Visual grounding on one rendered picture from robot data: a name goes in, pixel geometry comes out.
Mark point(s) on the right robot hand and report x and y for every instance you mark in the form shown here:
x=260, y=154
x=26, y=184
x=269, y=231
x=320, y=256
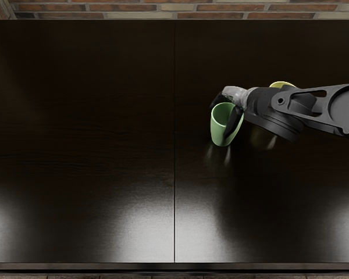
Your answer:
x=237, y=95

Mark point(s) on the green cup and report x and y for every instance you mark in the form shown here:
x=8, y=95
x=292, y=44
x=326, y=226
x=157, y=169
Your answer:
x=218, y=125

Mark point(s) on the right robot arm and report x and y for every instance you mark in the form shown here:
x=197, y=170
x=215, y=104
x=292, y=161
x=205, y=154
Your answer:
x=296, y=108

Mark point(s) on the yellow cup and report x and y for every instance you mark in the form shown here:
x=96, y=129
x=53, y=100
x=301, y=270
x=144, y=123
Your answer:
x=279, y=84

